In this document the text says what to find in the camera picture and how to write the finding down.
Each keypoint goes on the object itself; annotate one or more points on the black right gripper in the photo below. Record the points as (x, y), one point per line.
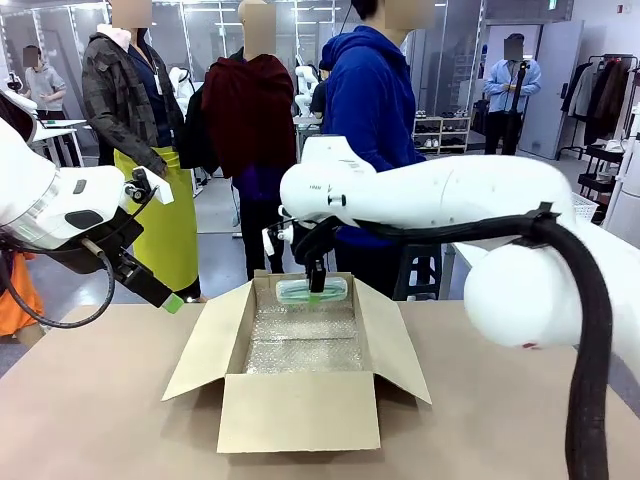
(315, 240)

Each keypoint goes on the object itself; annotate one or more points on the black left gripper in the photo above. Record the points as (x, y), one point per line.
(137, 280)

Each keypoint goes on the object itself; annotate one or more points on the green glasses case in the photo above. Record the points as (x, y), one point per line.
(292, 291)

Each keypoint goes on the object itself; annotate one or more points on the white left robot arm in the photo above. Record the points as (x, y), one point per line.
(30, 190)

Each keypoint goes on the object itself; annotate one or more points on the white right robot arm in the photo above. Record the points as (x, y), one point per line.
(450, 190)

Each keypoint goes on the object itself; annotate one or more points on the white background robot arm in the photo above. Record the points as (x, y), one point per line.
(304, 87)
(179, 82)

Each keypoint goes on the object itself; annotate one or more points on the clear bubble wrap sheet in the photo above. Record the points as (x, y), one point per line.
(300, 345)

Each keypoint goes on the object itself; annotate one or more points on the yellow-green skirt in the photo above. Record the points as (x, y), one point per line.
(170, 230)

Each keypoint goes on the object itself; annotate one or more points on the black stool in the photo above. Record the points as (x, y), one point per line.
(417, 270)

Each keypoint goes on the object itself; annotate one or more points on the open cardboard box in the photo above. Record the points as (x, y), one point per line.
(300, 410)

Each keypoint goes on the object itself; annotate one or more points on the orange fabric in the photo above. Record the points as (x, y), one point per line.
(20, 300)

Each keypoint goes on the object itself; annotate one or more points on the background equipment table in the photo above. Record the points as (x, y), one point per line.
(307, 122)

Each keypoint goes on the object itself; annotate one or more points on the mannequin in dark red garment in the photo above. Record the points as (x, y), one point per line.
(250, 115)

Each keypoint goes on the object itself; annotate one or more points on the person in blue hoodie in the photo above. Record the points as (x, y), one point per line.
(370, 100)

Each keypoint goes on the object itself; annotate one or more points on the wooden shoe rack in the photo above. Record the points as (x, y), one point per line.
(442, 135)

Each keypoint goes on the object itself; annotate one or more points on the mannequin in camouflage jacket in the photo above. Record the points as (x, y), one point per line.
(115, 100)

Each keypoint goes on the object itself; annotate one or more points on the white background desk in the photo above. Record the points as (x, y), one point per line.
(55, 127)

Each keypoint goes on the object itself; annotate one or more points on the person in grey hoodie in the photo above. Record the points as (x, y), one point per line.
(44, 82)

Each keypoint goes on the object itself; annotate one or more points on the person in light blue shirt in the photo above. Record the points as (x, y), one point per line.
(497, 82)

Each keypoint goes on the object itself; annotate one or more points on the black tripod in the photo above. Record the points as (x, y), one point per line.
(520, 95)

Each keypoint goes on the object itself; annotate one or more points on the white plastic basket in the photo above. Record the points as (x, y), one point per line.
(585, 207)

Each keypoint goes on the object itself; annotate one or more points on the black utility cart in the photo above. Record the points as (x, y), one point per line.
(600, 170)

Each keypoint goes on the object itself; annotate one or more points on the clothes rack with coats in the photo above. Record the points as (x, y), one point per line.
(605, 95)

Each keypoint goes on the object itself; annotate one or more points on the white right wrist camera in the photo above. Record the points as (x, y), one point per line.
(270, 240)

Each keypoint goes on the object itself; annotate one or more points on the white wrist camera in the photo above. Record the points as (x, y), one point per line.
(270, 240)
(161, 194)

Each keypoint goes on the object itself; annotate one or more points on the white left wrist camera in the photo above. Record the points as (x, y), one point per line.
(161, 194)

